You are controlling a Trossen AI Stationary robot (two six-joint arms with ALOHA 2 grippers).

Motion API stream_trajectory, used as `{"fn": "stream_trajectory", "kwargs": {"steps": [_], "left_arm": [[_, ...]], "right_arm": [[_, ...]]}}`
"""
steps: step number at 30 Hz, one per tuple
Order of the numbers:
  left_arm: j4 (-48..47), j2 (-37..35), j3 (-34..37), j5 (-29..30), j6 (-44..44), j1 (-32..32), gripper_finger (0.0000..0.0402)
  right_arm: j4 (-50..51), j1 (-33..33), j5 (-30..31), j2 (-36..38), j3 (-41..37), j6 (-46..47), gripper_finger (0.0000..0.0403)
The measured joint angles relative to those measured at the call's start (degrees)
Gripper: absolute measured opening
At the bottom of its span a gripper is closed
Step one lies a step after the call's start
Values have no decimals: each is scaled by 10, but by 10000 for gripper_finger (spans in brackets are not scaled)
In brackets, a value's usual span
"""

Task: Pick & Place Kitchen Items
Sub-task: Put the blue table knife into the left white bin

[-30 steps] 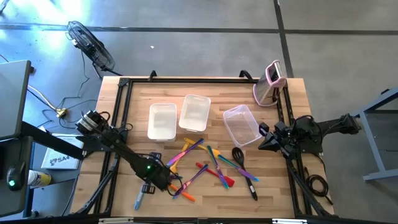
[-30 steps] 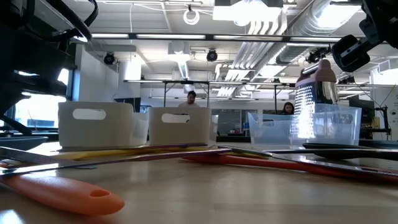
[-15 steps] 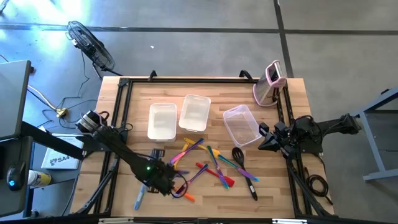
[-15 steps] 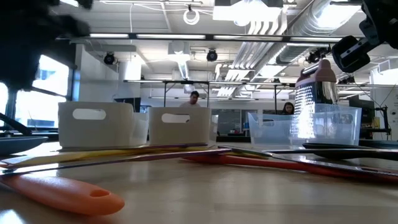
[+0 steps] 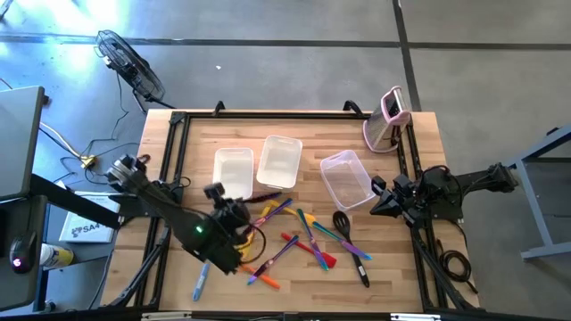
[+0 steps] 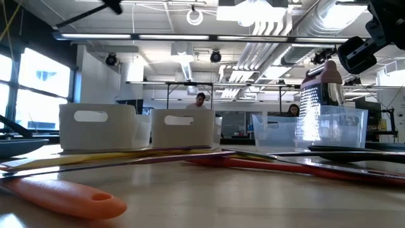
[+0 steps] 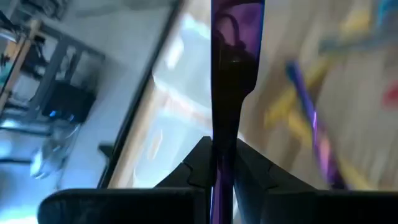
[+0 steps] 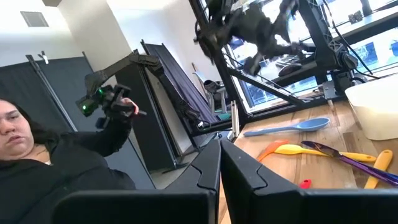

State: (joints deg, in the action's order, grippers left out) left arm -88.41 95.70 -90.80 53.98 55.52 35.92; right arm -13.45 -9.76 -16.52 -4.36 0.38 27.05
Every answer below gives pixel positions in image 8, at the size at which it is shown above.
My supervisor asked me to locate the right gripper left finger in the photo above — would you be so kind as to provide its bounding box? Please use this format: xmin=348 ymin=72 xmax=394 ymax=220
xmin=52 ymin=139 xmax=222 ymax=224

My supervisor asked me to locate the black aluminium rig frame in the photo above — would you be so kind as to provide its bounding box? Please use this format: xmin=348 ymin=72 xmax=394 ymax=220
xmin=188 ymin=0 xmax=349 ymax=131

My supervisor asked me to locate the purple iridescent knife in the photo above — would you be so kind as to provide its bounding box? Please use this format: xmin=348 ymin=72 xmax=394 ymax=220
xmin=300 ymin=140 xmax=398 ymax=188

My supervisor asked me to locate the dark curtain panel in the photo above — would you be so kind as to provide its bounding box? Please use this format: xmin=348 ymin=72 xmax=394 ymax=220
xmin=140 ymin=39 xmax=220 ymax=125

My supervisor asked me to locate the person's hand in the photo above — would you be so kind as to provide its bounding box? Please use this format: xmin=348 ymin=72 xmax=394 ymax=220
xmin=119 ymin=97 xmax=140 ymax=116

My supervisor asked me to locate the yellow silicone spatula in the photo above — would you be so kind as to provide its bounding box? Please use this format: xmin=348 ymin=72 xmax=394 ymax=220
xmin=363 ymin=149 xmax=394 ymax=190
xmin=274 ymin=143 xmax=377 ymax=163

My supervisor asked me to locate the black keyboard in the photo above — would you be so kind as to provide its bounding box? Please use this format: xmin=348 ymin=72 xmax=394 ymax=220
xmin=275 ymin=54 xmax=302 ymax=68

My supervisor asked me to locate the small white plastic bin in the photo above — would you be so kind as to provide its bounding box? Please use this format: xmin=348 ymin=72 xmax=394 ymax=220
xmin=344 ymin=73 xmax=398 ymax=141

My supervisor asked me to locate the orange silicone spatula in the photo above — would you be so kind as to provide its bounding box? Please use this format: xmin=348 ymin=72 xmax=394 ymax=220
xmin=256 ymin=139 xmax=290 ymax=162

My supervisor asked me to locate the black folding panel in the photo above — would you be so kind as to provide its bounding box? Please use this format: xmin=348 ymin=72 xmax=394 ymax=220
xmin=114 ymin=49 xmax=195 ymax=174

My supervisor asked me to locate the person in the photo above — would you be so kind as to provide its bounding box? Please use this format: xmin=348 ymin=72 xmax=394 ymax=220
xmin=0 ymin=96 xmax=137 ymax=224

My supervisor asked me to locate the white wall vent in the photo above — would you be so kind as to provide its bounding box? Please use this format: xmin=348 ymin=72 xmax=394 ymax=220
xmin=20 ymin=11 xmax=50 ymax=28

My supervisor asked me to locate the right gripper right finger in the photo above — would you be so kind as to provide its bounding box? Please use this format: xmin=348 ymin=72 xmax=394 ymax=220
xmin=220 ymin=139 xmax=398 ymax=224

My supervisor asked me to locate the silver frame bracket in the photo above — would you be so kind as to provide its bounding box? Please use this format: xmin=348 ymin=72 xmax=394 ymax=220
xmin=229 ymin=100 xmax=241 ymax=140

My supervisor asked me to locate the black computer mouse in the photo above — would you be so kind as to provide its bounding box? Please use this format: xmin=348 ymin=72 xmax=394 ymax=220
xmin=277 ymin=63 xmax=303 ymax=78

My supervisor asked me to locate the dark grey backdrop panel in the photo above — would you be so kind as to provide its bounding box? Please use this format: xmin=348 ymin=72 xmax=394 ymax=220
xmin=0 ymin=55 xmax=156 ymax=190

